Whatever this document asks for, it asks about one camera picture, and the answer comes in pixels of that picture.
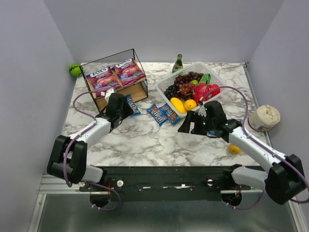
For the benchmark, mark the orange fruit in basket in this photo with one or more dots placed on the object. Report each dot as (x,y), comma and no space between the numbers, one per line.
(190,104)

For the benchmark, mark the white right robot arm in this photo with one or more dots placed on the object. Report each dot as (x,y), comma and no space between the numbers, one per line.
(281,178)

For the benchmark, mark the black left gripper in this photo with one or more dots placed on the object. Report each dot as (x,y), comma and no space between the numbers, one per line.
(124,106)

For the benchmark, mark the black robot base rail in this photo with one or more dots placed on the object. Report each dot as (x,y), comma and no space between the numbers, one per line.
(158,184)

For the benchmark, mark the beige cloth sack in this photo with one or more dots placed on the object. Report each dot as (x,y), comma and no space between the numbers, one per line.
(264,118)

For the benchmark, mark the dark grape bunch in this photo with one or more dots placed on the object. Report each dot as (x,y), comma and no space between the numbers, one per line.
(172,91)

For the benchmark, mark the green watermelon ball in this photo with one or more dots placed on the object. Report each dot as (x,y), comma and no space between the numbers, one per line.
(75,70)

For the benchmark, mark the yellow mango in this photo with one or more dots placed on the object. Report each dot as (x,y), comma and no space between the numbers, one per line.
(178,104)

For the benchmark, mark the red apple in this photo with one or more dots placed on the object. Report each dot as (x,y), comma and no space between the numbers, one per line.
(215,88)

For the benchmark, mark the green lime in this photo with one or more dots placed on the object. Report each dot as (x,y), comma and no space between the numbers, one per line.
(195,82)

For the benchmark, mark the white plastic fruit basket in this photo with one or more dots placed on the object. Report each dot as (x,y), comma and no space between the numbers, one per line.
(199,67)

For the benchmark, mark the pink dragon fruit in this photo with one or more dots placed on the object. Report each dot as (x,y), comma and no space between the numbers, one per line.
(202,89)

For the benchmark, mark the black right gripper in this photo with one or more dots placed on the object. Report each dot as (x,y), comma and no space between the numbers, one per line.
(196,123)

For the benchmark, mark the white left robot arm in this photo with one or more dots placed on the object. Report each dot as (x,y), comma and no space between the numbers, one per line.
(69,153)

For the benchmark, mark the orange fruit on table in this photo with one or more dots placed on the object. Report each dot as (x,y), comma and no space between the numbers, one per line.
(234,149)

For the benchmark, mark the green glass bottle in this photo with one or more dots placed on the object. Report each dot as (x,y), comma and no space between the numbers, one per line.
(178,64)

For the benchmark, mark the purple Fox's candy bag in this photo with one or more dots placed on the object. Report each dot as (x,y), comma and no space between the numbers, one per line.
(103,79)
(128,72)

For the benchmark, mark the red grape bunch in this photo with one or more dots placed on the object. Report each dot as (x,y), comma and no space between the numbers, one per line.
(185,84)

